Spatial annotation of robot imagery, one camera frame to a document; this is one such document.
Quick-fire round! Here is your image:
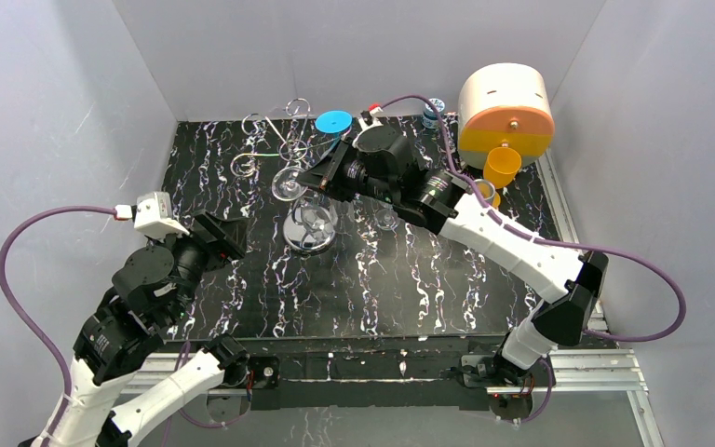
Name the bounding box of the blue plastic wine glass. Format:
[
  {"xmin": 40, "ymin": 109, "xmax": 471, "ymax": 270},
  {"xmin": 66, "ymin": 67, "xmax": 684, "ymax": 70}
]
[{"xmin": 314, "ymin": 110, "xmax": 353, "ymax": 148}]

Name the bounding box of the clear wine glass front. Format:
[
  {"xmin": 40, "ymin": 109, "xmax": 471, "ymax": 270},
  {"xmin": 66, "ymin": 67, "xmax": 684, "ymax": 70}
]
[{"xmin": 271, "ymin": 166, "xmax": 307, "ymax": 202}]

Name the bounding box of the clear wine glass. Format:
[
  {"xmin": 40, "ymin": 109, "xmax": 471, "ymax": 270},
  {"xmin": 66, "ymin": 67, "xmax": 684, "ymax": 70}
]
[
  {"xmin": 271, "ymin": 166, "xmax": 307, "ymax": 202},
  {"xmin": 474, "ymin": 179, "xmax": 497, "ymax": 207},
  {"xmin": 374, "ymin": 207, "xmax": 399, "ymax": 231}
]

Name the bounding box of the clear champagne flute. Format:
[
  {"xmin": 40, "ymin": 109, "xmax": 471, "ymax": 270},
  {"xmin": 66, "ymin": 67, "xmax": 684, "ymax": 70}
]
[{"xmin": 292, "ymin": 196, "xmax": 338, "ymax": 251}]

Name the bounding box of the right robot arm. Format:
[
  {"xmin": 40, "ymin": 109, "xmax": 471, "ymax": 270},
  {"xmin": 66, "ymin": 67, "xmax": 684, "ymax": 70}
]
[{"xmin": 297, "ymin": 126, "xmax": 608, "ymax": 384}]

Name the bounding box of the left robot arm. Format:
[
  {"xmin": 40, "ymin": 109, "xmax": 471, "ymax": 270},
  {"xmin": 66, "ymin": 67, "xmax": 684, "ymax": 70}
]
[{"xmin": 29, "ymin": 211, "xmax": 278, "ymax": 446}]

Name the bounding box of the chrome wine glass rack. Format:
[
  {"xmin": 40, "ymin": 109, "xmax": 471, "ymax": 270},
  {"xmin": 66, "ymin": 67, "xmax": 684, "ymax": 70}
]
[{"xmin": 229, "ymin": 98, "xmax": 338, "ymax": 255}]

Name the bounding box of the small blue lidded jar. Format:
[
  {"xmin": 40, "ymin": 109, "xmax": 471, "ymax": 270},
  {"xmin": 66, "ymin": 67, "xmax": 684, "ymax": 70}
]
[{"xmin": 422, "ymin": 98, "xmax": 445, "ymax": 129}]

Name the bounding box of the orange plastic goblet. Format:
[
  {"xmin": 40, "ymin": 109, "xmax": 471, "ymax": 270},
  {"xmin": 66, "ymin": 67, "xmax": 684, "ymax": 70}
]
[{"xmin": 482, "ymin": 146, "xmax": 522, "ymax": 208}]

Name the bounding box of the white orange cylindrical appliance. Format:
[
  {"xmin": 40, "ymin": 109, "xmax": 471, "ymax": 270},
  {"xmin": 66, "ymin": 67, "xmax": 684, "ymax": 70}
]
[{"xmin": 457, "ymin": 62, "xmax": 555, "ymax": 169}]

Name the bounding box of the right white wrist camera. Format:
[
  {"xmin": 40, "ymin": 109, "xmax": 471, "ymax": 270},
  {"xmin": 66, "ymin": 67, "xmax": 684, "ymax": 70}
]
[{"xmin": 357, "ymin": 103, "xmax": 383, "ymax": 133}]

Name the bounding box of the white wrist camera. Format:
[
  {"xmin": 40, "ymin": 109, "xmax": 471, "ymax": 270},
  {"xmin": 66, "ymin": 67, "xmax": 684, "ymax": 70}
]
[
  {"xmin": 357, "ymin": 103, "xmax": 383, "ymax": 133},
  {"xmin": 115, "ymin": 191, "xmax": 190, "ymax": 240}
]

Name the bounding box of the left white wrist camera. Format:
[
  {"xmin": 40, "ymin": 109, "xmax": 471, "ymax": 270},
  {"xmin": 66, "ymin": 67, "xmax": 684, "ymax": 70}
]
[{"xmin": 115, "ymin": 191, "xmax": 190, "ymax": 240}]

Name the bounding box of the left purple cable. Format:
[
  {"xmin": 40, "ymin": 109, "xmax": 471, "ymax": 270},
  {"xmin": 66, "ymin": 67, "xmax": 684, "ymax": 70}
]
[{"xmin": 0, "ymin": 205, "xmax": 236, "ymax": 447}]

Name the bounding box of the purple cable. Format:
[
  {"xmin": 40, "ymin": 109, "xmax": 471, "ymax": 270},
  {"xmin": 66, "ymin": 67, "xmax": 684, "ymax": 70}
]
[
  {"xmin": 366, "ymin": 94, "xmax": 688, "ymax": 426},
  {"xmin": 0, "ymin": 205, "xmax": 236, "ymax": 447}
]

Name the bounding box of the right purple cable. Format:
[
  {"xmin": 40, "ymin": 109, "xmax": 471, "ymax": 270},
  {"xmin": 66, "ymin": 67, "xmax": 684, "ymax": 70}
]
[{"xmin": 366, "ymin": 94, "xmax": 688, "ymax": 426}]

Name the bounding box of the aluminium rail frame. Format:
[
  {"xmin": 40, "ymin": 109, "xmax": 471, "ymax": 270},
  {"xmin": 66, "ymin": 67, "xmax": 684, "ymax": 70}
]
[{"xmin": 79, "ymin": 151, "xmax": 668, "ymax": 447}]

